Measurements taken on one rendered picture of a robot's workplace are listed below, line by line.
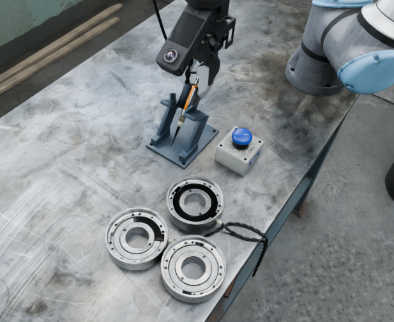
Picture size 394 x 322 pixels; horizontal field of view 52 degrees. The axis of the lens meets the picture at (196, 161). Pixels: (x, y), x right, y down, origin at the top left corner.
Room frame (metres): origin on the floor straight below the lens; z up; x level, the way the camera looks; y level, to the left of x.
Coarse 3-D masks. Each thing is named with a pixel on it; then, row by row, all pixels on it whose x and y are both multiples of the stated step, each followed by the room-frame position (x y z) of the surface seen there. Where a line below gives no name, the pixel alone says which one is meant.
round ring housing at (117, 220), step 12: (120, 216) 0.35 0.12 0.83; (132, 216) 0.35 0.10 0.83; (144, 216) 0.35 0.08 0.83; (156, 216) 0.35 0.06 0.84; (108, 228) 0.32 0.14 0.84; (132, 228) 0.33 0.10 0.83; (144, 228) 0.33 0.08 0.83; (108, 240) 0.30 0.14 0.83; (120, 240) 0.30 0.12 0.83; (168, 240) 0.31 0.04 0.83; (108, 252) 0.28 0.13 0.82; (132, 252) 0.28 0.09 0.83; (156, 252) 0.29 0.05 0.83; (120, 264) 0.26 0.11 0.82; (132, 264) 0.26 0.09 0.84; (144, 264) 0.26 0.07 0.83
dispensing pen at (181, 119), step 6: (198, 78) 0.59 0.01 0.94; (186, 84) 0.58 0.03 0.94; (192, 84) 0.59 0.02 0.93; (186, 90) 0.57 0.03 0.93; (180, 96) 0.57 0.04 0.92; (186, 96) 0.56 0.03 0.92; (180, 102) 0.56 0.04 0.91; (180, 114) 0.56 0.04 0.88; (180, 120) 0.55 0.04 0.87; (180, 126) 0.54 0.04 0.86; (174, 138) 0.53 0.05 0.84
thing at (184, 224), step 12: (180, 180) 0.43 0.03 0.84; (192, 180) 0.44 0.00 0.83; (204, 180) 0.44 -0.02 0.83; (168, 192) 0.40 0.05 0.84; (192, 192) 0.41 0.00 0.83; (204, 192) 0.41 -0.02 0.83; (216, 192) 0.41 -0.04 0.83; (168, 204) 0.37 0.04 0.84; (180, 204) 0.38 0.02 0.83; (204, 204) 0.40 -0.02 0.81; (216, 216) 0.36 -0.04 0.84; (192, 228) 0.34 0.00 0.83; (204, 228) 0.34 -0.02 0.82
